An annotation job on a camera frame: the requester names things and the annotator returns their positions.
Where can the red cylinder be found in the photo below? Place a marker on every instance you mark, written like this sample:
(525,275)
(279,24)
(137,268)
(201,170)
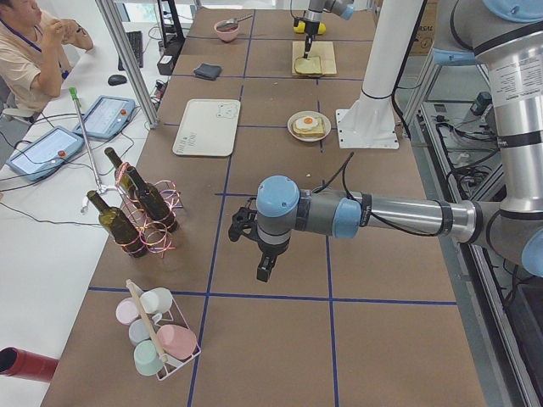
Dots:
(27,365)

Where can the black computer mouse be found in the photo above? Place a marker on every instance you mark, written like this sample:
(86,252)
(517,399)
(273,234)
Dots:
(116,80)

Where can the copper wire string lights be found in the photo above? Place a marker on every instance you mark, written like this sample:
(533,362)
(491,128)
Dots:
(154,234)

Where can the aluminium frame post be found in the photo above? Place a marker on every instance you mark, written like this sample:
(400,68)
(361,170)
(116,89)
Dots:
(111,17)

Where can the white cup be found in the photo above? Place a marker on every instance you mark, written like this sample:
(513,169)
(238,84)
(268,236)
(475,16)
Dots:
(157,300)

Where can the mint green cup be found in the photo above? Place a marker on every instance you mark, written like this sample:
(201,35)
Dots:
(146,359)

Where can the salmon pink cup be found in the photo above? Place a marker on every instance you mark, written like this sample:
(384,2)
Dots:
(178,341)

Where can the pale pink cup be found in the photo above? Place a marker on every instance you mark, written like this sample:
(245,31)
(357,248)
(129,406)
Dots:
(126,312)

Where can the metal spoon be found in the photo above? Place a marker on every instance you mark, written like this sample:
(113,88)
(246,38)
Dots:
(237,19)

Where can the cardboard box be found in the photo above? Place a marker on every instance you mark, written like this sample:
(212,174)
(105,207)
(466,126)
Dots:
(425,33)

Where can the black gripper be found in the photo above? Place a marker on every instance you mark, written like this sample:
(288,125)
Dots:
(313,26)
(271,249)

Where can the grey folded cloth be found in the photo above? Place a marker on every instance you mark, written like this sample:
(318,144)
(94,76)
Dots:
(209,72)

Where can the pink bowl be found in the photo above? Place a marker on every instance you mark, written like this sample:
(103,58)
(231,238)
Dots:
(227,30)

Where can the white round plate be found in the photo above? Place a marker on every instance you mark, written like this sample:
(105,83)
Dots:
(325,120)

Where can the black box device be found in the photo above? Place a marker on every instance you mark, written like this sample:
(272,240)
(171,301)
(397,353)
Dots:
(166,65)

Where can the white bear serving tray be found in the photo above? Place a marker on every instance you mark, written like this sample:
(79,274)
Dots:
(208,128)

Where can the seated person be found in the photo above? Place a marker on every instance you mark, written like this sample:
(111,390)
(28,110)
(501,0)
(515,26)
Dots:
(34,64)

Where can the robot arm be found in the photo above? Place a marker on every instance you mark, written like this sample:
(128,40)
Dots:
(501,208)
(312,17)

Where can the wooden cutting board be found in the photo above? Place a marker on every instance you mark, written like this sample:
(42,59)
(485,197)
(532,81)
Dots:
(324,50)

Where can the fried egg toy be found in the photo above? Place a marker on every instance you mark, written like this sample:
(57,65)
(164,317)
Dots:
(305,123)

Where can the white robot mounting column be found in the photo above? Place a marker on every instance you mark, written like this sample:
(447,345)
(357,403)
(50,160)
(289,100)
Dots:
(370,121)

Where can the white wire cup rack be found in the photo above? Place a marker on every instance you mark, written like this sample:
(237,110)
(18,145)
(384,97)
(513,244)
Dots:
(154,322)

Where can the metal rod green tip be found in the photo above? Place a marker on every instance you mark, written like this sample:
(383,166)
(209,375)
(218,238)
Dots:
(101,188)

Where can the dark green wine bottle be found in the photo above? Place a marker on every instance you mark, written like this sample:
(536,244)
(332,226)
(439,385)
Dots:
(117,224)
(152,202)
(122,179)

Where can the bread slice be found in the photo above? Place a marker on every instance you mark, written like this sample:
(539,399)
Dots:
(318,132)
(309,66)

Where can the blue teach pendant tablet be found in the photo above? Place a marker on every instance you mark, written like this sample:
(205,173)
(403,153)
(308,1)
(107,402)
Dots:
(46,154)
(107,117)

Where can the grey blue cup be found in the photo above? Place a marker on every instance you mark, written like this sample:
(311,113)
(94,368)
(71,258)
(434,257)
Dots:
(137,332)

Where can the black keyboard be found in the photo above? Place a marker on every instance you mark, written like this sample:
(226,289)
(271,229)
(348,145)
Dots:
(135,39)

